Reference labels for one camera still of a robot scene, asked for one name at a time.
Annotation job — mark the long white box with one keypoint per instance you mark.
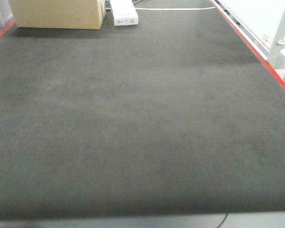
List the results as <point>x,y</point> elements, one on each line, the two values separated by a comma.
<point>123,13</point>

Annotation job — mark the cardboard box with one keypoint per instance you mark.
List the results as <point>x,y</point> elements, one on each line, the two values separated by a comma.
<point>56,14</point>

